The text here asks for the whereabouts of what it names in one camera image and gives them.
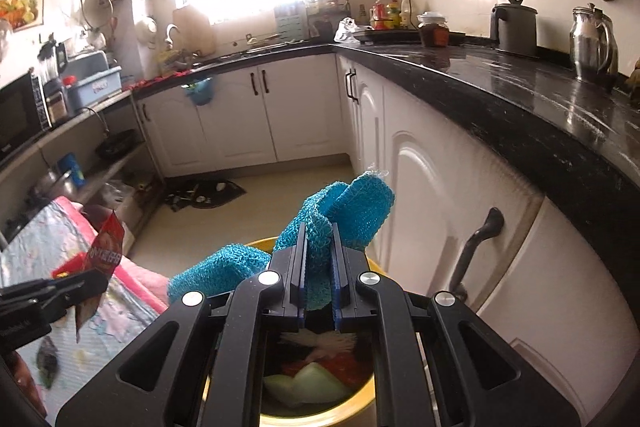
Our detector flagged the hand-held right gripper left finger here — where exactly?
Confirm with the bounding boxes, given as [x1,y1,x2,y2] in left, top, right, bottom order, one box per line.
[55,222,309,427]

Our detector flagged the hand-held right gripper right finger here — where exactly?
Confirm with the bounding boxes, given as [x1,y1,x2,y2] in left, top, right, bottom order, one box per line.
[330,222,583,427]

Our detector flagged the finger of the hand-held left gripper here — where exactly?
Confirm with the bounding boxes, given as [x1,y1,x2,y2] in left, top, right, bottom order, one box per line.
[30,268,110,323]

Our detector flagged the red snack wrapper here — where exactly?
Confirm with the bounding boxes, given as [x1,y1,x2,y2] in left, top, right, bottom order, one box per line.
[75,209,127,343]

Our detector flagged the white mesh scrubber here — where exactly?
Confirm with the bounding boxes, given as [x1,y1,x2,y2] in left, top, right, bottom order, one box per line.
[276,331,357,362]

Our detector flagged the blue mesh scrubber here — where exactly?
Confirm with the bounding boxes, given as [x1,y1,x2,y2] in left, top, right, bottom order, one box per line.
[166,172,396,312]

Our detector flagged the green mesh scrubber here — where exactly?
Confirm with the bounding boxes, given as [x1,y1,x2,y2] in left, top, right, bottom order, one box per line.
[262,364,351,406]

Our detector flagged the yellow bin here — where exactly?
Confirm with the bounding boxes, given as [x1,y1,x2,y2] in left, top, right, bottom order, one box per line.
[200,236,382,427]

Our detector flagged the dark wrapper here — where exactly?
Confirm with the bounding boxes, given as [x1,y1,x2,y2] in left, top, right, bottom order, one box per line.
[36,336,62,389]

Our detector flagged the dark floor mat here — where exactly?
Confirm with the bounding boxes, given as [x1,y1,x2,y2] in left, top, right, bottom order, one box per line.
[164,179,247,212]

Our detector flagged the grey side counter shelf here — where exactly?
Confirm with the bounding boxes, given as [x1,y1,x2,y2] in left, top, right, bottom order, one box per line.
[0,89,162,240]

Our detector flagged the black frying pan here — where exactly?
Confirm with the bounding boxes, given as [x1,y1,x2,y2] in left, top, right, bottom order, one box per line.
[95,129,139,161]

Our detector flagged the white kitchen cabinets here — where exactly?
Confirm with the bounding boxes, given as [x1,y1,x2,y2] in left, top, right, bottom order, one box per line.
[132,52,640,427]

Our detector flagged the microwave oven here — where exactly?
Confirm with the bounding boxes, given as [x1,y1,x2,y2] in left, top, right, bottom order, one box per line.
[0,72,54,154]

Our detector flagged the blue plastic box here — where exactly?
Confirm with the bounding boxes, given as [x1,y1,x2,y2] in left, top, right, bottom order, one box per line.
[65,66,124,116]

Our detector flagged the blue hanging basket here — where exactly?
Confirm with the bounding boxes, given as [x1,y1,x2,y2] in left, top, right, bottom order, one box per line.
[181,77,219,108]

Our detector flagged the blender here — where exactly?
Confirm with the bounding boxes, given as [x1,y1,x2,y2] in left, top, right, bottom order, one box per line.
[37,38,69,84]

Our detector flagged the white plastic bag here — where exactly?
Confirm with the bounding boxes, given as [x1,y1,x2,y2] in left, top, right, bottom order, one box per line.
[333,18,374,44]

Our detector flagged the black stove top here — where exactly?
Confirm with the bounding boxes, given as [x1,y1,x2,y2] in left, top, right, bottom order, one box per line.
[352,29,467,48]

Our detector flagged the green drawer organizer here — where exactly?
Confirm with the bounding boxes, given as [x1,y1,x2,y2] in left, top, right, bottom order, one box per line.
[274,2,307,42]

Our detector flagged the black kitchen countertop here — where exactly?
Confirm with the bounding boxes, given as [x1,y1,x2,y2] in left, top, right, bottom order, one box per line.
[132,29,640,323]

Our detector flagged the wooden cutting board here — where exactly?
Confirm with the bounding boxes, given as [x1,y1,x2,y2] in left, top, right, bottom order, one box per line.
[172,6,217,56]

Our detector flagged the glass jar with white lid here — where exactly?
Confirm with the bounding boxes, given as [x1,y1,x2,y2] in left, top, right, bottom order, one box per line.
[417,11,452,49]

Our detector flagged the fruit picture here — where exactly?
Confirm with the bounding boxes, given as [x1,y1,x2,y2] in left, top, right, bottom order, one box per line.
[0,0,46,31]

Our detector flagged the black kettle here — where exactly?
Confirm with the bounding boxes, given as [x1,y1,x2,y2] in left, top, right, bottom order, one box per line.
[490,0,539,57]

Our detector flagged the steel kettle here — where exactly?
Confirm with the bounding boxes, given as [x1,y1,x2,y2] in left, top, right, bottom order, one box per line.
[569,6,619,84]

